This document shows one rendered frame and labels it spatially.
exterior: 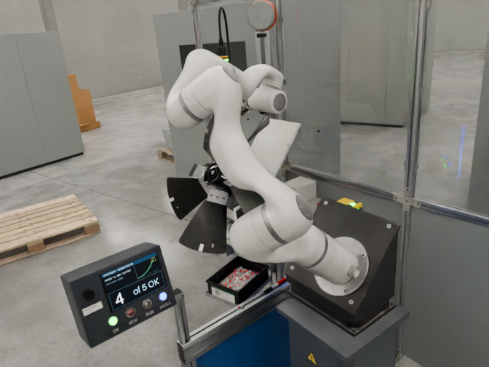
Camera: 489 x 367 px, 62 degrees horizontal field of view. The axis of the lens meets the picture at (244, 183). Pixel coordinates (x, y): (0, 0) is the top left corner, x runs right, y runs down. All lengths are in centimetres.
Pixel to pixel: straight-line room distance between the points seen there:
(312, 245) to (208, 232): 78
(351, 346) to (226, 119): 74
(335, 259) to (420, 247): 103
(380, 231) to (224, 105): 62
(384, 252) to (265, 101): 65
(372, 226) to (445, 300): 99
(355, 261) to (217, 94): 65
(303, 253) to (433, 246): 112
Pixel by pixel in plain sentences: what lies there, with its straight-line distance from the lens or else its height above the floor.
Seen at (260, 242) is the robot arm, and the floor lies 132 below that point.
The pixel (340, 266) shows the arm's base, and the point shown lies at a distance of 123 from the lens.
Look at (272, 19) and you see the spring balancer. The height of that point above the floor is 186.
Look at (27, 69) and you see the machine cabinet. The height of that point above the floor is 153.
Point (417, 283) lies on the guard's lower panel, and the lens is 229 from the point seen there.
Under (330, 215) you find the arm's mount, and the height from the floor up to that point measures 119.
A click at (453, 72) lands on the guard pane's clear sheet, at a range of 190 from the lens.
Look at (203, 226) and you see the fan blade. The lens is 181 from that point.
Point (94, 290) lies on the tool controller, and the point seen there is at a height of 121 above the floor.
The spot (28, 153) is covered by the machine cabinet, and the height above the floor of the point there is 29.
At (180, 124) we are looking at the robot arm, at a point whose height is 159.
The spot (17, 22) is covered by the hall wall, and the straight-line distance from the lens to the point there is 1455.
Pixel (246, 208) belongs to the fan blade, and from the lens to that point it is 163.
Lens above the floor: 181
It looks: 21 degrees down
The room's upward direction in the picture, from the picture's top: 5 degrees counter-clockwise
